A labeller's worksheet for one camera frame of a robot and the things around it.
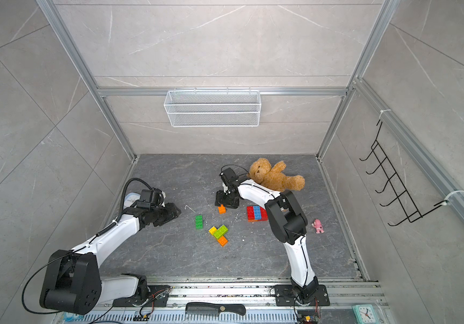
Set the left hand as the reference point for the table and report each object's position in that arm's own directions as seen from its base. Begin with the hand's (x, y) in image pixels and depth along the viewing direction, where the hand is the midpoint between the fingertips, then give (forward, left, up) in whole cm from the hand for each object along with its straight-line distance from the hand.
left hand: (179, 210), depth 89 cm
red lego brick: (0, -32, -5) cm, 33 cm away
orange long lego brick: (+3, -19, -6) cm, 20 cm away
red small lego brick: (-1, -39, -5) cm, 39 cm away
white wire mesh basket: (+45, -15, +22) cm, 52 cm away
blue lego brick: (0, -36, -5) cm, 36 cm away
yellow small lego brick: (-7, -15, -7) cm, 18 cm away
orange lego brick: (-13, -19, -6) cm, 24 cm away
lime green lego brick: (-9, -18, -4) cm, 21 cm away
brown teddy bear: (+20, -39, +1) cm, 44 cm away
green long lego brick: (-4, -8, -5) cm, 11 cm away
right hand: (+5, -19, -5) cm, 20 cm away
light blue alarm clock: (+10, +27, -5) cm, 29 cm away
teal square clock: (-40, -69, -6) cm, 80 cm away
